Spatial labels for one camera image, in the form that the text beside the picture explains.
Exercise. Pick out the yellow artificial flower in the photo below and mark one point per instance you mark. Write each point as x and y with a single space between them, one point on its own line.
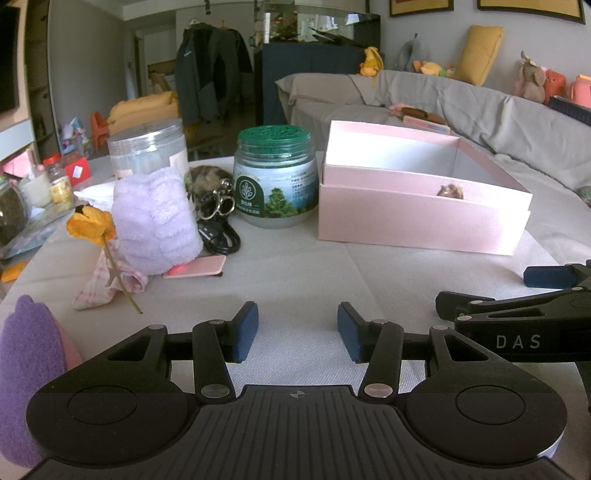
97 227

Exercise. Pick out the grey covered sofa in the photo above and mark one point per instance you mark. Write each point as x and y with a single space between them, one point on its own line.
547 151

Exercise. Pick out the white tissue paper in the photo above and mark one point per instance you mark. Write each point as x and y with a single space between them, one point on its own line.
99 196

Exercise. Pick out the purple felt plush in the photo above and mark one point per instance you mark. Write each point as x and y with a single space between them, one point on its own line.
35 350

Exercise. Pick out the red lid spice jar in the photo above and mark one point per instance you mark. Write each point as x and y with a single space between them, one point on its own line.
60 187

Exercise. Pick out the yellow armchair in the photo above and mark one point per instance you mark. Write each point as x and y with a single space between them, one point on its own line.
129 113

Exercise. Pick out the small brown plush in box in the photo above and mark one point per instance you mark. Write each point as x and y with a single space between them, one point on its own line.
451 191

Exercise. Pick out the pink checkered cloth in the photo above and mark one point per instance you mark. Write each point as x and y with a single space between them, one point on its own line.
103 284

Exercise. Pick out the white cup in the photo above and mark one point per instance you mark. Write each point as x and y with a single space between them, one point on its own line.
35 190

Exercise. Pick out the fish tank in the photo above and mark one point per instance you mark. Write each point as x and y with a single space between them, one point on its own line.
296 22

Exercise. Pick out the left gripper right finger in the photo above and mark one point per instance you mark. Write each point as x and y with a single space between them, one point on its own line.
455 366

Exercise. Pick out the green lid jar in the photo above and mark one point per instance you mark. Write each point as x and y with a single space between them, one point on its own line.
275 176

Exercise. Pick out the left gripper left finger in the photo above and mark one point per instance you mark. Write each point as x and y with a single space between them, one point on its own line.
209 346

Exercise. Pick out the glass jar dark contents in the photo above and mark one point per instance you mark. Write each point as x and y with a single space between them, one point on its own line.
14 213

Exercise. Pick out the brown furry plush keychain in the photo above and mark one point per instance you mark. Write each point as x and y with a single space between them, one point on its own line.
211 191

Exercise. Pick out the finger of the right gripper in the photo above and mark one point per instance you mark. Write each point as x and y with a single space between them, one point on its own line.
558 277
568 304

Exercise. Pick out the yellow plush toy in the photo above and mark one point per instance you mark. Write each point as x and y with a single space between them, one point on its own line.
372 65

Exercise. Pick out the yellow cushion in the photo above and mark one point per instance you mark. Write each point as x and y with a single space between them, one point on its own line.
479 54

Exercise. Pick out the clear plastic canister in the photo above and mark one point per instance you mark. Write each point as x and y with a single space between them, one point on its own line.
148 147

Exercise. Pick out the grey bunny plush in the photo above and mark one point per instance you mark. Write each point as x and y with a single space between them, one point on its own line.
531 80

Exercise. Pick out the pink cardboard box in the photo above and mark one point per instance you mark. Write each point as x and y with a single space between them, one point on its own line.
379 186

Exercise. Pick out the dark hanging coat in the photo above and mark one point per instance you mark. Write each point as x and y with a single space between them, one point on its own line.
213 73

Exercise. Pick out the lavender fluffy towel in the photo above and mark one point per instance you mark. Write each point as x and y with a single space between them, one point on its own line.
154 222

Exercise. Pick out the red box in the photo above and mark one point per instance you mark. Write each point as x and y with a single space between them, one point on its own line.
76 168

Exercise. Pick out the pink phone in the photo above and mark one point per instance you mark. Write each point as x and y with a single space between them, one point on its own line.
202 266

